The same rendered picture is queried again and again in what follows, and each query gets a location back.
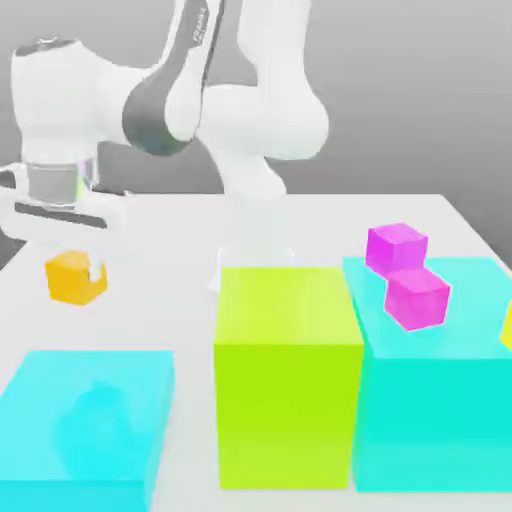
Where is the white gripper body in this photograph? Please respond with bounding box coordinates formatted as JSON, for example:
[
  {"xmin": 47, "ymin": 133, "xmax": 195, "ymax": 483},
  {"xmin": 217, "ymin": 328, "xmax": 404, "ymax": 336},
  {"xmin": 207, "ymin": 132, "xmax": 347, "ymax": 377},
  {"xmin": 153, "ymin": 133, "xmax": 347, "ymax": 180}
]
[{"xmin": 0, "ymin": 187, "xmax": 129, "ymax": 246}]

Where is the small orange cube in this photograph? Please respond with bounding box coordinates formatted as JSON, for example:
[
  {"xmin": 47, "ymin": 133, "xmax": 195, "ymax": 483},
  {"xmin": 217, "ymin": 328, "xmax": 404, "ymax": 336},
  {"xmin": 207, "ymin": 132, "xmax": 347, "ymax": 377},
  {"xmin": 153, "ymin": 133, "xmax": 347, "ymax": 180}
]
[{"xmin": 44, "ymin": 249, "xmax": 109, "ymax": 308}]

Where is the small magenta cube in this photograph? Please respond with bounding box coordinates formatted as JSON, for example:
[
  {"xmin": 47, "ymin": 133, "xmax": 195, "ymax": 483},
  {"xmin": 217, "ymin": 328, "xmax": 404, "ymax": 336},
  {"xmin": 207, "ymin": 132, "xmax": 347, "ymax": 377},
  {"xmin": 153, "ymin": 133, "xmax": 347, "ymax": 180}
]
[
  {"xmin": 383, "ymin": 266, "xmax": 453, "ymax": 333},
  {"xmin": 365, "ymin": 222, "xmax": 430, "ymax": 278}
]

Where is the small yellow cube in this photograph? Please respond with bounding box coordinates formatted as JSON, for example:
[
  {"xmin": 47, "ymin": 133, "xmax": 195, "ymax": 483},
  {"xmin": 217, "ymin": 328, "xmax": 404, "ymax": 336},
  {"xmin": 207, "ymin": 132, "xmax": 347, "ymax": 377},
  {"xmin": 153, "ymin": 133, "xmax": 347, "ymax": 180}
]
[{"xmin": 500, "ymin": 299, "xmax": 512, "ymax": 350}]

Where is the large cyan box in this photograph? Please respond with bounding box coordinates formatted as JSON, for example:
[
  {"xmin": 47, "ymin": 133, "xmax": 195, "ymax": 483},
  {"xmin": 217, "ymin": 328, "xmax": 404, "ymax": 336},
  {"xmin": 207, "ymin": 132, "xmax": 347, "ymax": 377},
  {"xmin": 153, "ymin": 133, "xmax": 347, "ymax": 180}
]
[{"xmin": 0, "ymin": 349, "xmax": 176, "ymax": 512}]

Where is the large lime box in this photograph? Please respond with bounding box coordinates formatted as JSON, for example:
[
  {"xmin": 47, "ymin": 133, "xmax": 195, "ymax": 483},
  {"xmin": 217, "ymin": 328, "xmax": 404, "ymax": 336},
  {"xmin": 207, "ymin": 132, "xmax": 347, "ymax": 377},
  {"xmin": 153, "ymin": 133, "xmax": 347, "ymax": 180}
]
[{"xmin": 212, "ymin": 265, "xmax": 366, "ymax": 490}]

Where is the large turquoise box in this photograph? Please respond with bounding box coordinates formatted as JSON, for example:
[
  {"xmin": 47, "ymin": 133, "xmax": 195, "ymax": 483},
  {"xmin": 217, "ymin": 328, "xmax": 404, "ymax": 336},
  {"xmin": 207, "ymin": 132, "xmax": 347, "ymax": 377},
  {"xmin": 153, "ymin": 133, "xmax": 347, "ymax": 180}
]
[{"xmin": 341, "ymin": 255, "xmax": 512, "ymax": 494}]

